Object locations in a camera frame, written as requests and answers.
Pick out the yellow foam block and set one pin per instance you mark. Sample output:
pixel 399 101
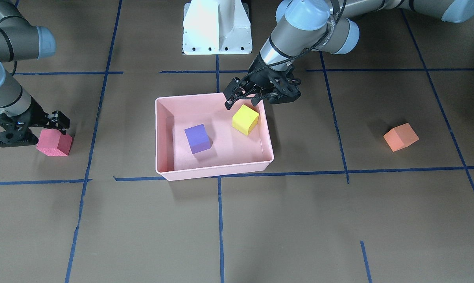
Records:
pixel 245 119

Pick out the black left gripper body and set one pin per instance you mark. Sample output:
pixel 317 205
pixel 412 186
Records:
pixel 259 78

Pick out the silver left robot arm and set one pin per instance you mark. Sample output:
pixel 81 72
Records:
pixel 322 25

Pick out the red foam block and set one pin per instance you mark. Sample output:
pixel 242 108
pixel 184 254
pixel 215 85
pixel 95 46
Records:
pixel 53 143

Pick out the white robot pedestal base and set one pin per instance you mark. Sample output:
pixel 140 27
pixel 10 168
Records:
pixel 216 27

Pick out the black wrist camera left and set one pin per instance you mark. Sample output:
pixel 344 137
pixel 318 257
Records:
pixel 234 91

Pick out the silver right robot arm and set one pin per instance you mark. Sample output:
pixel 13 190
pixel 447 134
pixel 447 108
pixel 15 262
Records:
pixel 19 111

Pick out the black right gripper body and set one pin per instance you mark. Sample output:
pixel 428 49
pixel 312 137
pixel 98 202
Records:
pixel 35 114

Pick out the pink plastic bin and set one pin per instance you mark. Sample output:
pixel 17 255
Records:
pixel 231 152

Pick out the purple foam block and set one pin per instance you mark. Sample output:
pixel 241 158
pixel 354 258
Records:
pixel 198 138

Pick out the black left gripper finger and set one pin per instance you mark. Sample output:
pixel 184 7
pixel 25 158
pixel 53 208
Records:
pixel 256 100

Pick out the orange foam block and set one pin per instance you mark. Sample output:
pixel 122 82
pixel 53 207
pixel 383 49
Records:
pixel 400 137

